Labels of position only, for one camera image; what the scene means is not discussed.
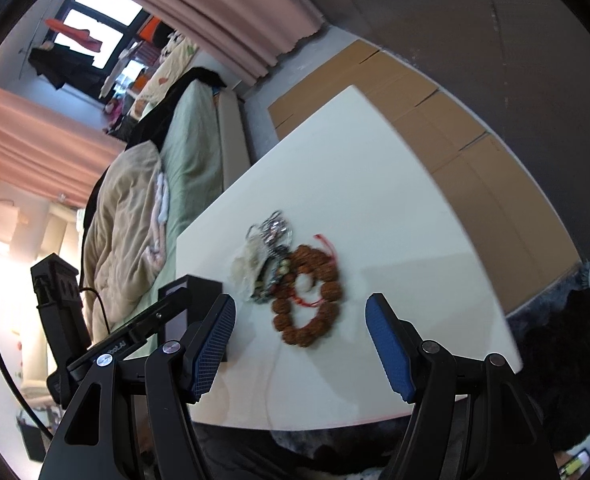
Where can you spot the flat brown cardboard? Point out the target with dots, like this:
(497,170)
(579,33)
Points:
(500,185)

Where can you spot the pink curtain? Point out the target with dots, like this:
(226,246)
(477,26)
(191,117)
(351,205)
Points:
(35,135)
(215,10)

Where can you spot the bed with green sheet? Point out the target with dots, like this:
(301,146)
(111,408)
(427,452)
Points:
(195,160)

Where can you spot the orange hanging garment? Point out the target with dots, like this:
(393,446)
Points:
(75,32)

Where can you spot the black clothing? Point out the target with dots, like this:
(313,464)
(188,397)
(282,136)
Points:
(200,77)

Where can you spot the white plastic pouch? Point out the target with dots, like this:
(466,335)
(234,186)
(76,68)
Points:
(247,265)

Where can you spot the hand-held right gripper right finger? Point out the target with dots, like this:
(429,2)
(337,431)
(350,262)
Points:
(390,350)

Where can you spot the pink and white cloth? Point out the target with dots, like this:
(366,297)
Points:
(160,240)

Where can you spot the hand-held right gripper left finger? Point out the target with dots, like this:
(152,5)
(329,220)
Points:
(215,345)

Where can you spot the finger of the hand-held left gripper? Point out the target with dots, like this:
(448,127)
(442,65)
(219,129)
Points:
(145,321)

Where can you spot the beige bed headboard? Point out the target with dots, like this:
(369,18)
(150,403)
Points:
(35,360)

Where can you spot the window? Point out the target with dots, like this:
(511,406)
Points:
(105,5)

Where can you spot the cream printed cloth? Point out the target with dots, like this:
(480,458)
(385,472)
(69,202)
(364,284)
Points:
(170,60)

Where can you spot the black jewelry box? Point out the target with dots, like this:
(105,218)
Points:
(205,290)

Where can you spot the black hanging garment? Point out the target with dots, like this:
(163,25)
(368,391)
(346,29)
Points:
(50,65)

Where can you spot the beige blanket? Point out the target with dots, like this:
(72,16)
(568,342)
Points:
(120,220)

